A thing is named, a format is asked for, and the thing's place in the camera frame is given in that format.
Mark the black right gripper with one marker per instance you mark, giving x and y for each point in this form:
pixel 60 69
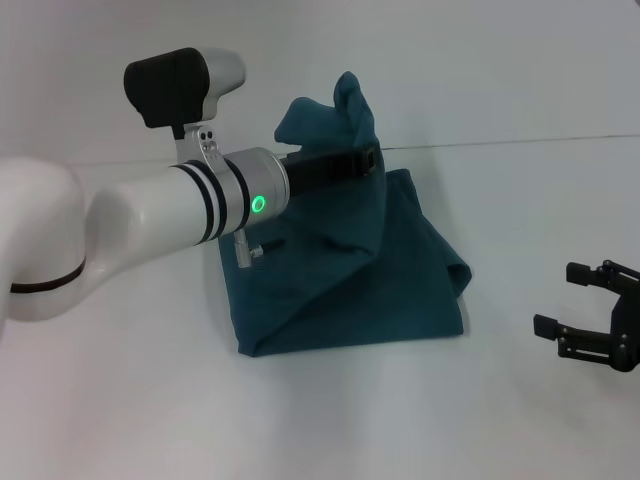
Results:
pixel 625 330

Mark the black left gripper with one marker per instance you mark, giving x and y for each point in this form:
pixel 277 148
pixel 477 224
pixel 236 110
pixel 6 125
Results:
pixel 320 172

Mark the teal blue FREE t-shirt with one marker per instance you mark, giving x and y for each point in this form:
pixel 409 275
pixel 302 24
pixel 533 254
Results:
pixel 350 250

